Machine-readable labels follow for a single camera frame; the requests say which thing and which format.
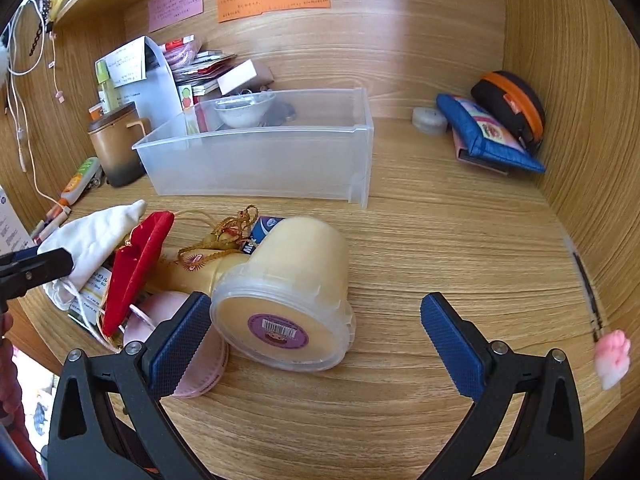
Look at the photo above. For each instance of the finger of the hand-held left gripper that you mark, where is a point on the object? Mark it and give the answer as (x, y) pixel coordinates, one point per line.
(26, 254)
(47, 266)

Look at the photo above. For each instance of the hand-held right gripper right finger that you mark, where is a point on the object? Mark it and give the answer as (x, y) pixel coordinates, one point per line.
(450, 345)

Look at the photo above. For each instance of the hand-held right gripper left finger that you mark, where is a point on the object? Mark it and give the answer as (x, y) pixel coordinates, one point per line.
(180, 345)

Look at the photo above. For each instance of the gold sunscreen bottle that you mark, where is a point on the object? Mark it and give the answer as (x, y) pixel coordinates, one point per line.
(200, 276)

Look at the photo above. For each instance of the red cloth pouch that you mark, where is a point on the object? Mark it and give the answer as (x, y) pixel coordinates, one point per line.
(135, 270)

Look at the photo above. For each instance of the red and white cloth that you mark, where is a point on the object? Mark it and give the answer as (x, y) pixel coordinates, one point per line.
(300, 260)

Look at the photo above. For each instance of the clear plastic bin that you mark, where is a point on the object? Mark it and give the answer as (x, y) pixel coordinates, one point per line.
(260, 165)

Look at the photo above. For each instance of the person's left forearm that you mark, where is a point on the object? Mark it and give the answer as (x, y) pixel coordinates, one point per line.
(12, 400)

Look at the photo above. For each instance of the wooden desktop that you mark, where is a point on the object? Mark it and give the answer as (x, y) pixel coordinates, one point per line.
(425, 240)

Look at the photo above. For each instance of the white printed box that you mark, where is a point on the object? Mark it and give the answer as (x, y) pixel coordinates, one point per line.
(12, 225)

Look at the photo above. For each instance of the pink round compact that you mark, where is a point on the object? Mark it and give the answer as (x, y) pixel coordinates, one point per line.
(161, 308)

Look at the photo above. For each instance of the bundle of pens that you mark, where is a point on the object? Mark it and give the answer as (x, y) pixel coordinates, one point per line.
(50, 220)

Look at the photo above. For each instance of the white green labelled packet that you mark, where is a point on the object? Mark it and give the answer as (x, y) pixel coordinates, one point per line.
(92, 286)

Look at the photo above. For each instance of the orange green tube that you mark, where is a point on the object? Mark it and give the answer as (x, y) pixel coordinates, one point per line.
(80, 180)

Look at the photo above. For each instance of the brown mug with lid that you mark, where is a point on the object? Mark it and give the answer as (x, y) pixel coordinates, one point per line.
(115, 150)

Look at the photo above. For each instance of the blue packet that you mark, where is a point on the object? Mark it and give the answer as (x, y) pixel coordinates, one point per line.
(263, 227)

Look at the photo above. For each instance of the black pen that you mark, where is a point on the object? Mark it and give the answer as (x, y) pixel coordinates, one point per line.
(589, 295)

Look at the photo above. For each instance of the pink cat paw toy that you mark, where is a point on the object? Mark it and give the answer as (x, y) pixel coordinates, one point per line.
(612, 360)

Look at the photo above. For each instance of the pink notebook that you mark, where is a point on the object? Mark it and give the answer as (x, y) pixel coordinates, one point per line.
(472, 156)

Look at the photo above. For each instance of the white folder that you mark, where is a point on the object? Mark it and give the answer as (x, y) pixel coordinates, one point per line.
(162, 90)

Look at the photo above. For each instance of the white paper sheet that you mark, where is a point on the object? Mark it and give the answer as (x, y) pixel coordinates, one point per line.
(125, 66)

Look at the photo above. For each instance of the blue zip pouch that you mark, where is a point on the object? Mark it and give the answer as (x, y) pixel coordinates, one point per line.
(480, 130)

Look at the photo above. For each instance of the fruit sticker card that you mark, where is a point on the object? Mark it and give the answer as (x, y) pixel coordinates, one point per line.
(186, 97)

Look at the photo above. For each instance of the white bowl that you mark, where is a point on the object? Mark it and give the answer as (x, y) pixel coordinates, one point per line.
(240, 115)

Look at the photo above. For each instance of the stack of small packets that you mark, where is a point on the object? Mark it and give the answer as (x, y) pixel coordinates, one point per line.
(205, 72)

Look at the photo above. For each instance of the black orange round case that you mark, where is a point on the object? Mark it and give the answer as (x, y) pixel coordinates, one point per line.
(510, 100)

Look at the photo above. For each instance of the pink red packet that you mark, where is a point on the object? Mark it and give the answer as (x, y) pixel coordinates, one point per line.
(182, 51)

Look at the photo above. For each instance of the pink sticky note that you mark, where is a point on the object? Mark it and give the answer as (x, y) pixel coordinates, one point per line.
(175, 4)

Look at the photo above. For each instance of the orange sticky note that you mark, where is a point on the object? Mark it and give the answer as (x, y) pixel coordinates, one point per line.
(275, 0)

